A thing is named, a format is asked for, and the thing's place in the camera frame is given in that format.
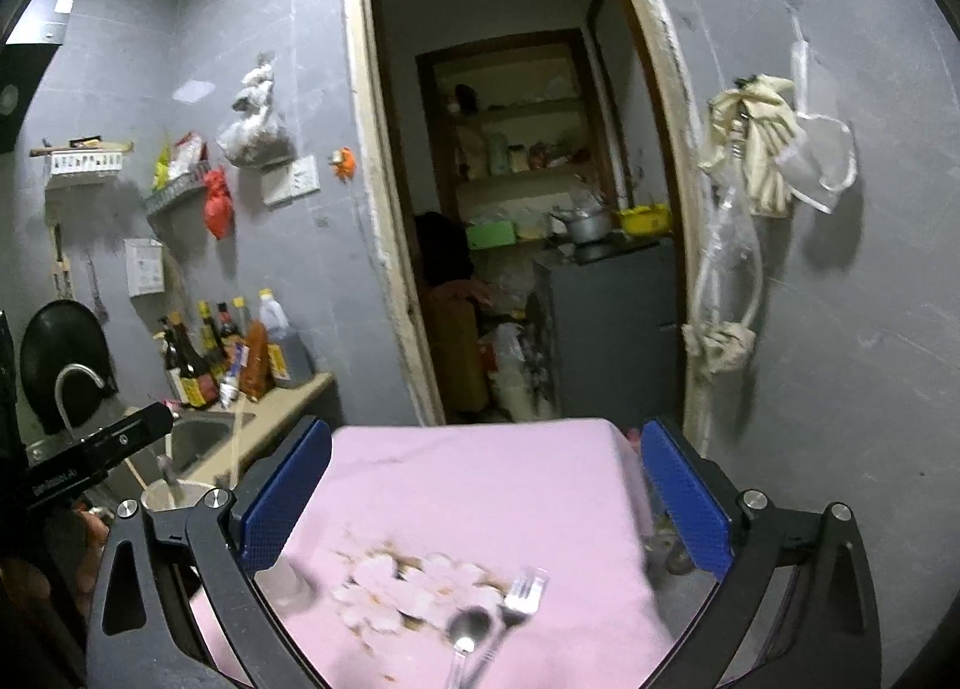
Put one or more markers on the black wok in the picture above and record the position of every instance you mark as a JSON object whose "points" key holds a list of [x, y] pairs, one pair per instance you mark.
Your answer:
{"points": [[45, 351]]}

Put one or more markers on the dark sauce bottle yellow label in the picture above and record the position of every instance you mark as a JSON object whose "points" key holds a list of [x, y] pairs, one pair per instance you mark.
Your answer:
{"points": [[195, 374]]}

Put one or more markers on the wooden shelf unit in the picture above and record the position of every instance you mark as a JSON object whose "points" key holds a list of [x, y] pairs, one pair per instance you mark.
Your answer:
{"points": [[525, 111]]}

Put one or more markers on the dark pump sauce bottle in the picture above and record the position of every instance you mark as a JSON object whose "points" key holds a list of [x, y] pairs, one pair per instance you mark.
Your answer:
{"points": [[171, 366]]}

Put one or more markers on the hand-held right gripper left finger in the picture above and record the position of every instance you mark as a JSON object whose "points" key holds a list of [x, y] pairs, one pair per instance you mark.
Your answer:
{"points": [[281, 501]]}

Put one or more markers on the metal slotted spatula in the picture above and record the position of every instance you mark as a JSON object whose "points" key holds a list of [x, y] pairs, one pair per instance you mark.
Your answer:
{"points": [[169, 479]]}

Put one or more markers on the white plastic bag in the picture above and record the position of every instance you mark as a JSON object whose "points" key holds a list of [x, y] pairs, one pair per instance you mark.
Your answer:
{"points": [[525, 374]]}

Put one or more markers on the white plastic utensil basket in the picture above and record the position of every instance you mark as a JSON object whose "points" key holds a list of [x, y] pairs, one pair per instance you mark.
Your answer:
{"points": [[191, 492]]}

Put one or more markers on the black range hood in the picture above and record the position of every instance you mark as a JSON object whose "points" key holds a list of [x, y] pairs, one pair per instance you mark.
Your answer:
{"points": [[15, 74]]}

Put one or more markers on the white wall basket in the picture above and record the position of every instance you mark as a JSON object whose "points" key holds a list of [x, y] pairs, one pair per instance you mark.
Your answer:
{"points": [[82, 167]]}

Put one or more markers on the pink floral tablecloth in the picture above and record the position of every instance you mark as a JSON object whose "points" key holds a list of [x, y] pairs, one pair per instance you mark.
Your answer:
{"points": [[480, 479]]}

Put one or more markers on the yellow-green packet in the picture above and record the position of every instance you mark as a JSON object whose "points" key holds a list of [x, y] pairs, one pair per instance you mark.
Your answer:
{"points": [[163, 167]]}

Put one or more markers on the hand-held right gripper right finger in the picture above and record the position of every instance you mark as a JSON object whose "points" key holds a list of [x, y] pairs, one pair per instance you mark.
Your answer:
{"points": [[686, 501]]}

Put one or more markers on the grey refrigerator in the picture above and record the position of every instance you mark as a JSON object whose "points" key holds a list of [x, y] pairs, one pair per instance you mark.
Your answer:
{"points": [[607, 329]]}

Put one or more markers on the person's left hand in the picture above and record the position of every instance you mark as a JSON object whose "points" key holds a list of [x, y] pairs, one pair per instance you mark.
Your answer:
{"points": [[94, 546]]}

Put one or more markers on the metal fork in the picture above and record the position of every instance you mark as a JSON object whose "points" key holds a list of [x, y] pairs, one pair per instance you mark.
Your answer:
{"points": [[521, 595]]}

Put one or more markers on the metal pot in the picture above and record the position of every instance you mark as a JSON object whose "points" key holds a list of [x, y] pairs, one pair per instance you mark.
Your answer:
{"points": [[585, 225]]}

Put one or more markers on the dark sauce bottle yellow cap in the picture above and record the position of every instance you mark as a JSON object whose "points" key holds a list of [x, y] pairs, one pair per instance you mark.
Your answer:
{"points": [[210, 336]]}

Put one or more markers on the white wall box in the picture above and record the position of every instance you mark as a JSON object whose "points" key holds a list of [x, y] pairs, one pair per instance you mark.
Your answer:
{"points": [[144, 269]]}

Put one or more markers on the wooden chopstick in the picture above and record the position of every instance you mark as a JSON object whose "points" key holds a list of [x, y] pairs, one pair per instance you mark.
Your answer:
{"points": [[135, 473], [236, 449]]}

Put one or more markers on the hanging cream work gloves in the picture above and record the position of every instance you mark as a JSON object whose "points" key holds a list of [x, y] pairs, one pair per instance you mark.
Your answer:
{"points": [[761, 141]]}

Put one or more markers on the stainless steel sink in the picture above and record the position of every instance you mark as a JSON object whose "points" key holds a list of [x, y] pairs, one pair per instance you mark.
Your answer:
{"points": [[199, 434]]}

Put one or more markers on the door frame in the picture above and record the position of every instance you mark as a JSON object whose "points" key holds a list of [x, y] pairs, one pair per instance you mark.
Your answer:
{"points": [[379, 209]]}

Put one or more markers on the yellow bowl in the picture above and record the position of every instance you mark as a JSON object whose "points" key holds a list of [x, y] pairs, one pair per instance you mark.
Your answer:
{"points": [[643, 222]]}

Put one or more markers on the orange wall hook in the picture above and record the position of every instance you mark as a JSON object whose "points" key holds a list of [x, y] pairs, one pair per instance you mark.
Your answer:
{"points": [[343, 164]]}

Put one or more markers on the red and white packet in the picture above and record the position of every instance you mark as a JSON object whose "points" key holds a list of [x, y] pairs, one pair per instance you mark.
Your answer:
{"points": [[189, 152]]}

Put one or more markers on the metal wall rack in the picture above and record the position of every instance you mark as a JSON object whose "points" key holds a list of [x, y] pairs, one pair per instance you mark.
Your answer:
{"points": [[176, 197]]}

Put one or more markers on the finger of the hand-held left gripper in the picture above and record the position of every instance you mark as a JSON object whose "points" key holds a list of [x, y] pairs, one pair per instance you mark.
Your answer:
{"points": [[105, 449]]}

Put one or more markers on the hanging bag of garlic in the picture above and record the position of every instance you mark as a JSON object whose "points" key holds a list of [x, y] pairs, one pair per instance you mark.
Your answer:
{"points": [[255, 89]]}

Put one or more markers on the hanging clear plastic bag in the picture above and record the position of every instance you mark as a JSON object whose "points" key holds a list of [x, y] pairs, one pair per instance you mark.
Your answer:
{"points": [[821, 164]]}

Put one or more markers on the green box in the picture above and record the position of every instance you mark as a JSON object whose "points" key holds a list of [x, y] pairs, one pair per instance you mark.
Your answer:
{"points": [[491, 235]]}

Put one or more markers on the white wall socket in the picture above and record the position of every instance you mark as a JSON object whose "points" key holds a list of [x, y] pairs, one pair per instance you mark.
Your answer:
{"points": [[291, 180]]}

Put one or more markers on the knotted cream rag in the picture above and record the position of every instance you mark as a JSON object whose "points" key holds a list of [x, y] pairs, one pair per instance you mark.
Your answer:
{"points": [[720, 351]]}

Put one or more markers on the red-brown spice packet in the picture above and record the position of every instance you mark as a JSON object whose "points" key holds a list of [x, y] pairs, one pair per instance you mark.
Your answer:
{"points": [[256, 359]]}

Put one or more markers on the clear glass bottle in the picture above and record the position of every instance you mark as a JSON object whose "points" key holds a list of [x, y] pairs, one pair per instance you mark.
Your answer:
{"points": [[240, 314]]}

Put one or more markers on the white and blue pouch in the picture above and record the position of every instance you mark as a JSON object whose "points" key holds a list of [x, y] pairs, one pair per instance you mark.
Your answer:
{"points": [[231, 378]]}

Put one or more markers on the hanging metal tool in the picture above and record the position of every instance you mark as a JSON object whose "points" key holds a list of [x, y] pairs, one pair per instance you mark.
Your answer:
{"points": [[97, 291]]}

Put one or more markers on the dark sauce bottle red label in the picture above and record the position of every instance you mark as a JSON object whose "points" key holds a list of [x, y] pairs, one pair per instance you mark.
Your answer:
{"points": [[227, 325]]}

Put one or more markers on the large oil jug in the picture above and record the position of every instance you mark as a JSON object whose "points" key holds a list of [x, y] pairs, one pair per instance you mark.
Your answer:
{"points": [[289, 351]]}

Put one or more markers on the red plastic bag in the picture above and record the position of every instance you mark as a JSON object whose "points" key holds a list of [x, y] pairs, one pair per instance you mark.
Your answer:
{"points": [[217, 209]]}

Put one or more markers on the clear bag of dried goods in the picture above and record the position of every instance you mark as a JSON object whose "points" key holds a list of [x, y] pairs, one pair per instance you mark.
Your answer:
{"points": [[259, 141]]}

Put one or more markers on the metal faucet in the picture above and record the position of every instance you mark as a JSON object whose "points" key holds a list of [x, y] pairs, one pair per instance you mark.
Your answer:
{"points": [[75, 378]]}

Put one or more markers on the beige kitchen counter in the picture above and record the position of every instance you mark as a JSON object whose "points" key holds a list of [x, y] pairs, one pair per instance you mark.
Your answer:
{"points": [[292, 396]]}

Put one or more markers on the metal spoon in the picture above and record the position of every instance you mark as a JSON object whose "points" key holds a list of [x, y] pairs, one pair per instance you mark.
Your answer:
{"points": [[466, 633]]}

